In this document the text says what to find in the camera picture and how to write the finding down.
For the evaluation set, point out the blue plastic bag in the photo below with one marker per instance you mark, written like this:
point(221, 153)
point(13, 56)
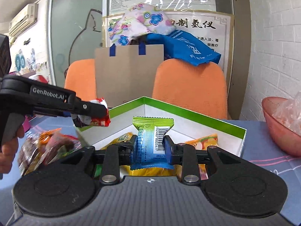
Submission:
point(184, 46)

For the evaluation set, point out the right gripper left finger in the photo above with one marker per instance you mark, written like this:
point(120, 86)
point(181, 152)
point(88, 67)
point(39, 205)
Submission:
point(113, 157)

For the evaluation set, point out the brown paper bag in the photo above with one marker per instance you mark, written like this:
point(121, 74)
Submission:
point(124, 73)

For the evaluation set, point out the orange yellow snack bag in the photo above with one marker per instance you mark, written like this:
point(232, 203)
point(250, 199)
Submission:
point(202, 144)

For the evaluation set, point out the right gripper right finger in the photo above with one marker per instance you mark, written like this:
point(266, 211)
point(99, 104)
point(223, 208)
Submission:
point(183, 155)

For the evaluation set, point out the brown cookie pack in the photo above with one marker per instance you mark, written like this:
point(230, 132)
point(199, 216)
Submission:
point(34, 155)

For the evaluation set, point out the blue striped tablecloth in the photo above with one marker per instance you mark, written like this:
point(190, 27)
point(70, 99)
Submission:
point(258, 148)

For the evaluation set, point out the pink plastic bowl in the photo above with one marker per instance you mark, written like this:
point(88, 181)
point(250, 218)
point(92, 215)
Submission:
point(284, 138)

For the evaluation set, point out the green cardboard box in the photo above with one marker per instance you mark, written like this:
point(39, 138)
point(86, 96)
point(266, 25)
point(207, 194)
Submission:
point(188, 125)

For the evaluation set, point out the green blue snack bar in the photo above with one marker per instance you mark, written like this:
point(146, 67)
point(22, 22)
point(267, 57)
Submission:
point(149, 150)

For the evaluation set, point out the floral cloth bundle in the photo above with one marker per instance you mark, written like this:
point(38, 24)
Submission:
point(139, 20)

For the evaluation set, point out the right orange chair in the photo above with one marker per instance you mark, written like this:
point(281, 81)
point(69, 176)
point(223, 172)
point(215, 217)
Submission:
point(201, 89)

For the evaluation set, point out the person left hand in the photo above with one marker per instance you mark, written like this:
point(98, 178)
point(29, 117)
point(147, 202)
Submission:
point(9, 150)

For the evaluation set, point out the white poster with characters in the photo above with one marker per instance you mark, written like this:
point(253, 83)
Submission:
point(212, 28)

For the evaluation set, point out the orange small snack packet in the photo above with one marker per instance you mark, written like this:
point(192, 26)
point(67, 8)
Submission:
point(44, 137)

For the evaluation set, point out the left orange chair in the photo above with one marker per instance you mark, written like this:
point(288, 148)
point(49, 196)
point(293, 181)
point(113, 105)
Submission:
point(80, 78)

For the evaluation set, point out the red snack packet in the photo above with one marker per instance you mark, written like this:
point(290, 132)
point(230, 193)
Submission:
point(81, 121)

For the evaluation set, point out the black camera device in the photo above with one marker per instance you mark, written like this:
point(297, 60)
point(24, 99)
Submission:
point(5, 57)

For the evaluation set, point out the wall air conditioner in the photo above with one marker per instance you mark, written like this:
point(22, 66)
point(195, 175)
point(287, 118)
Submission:
point(23, 20)

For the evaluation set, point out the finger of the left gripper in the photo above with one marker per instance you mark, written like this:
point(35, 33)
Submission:
point(89, 109)

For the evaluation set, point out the orange chair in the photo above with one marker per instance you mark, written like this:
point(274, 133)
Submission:
point(201, 89)
point(80, 78)

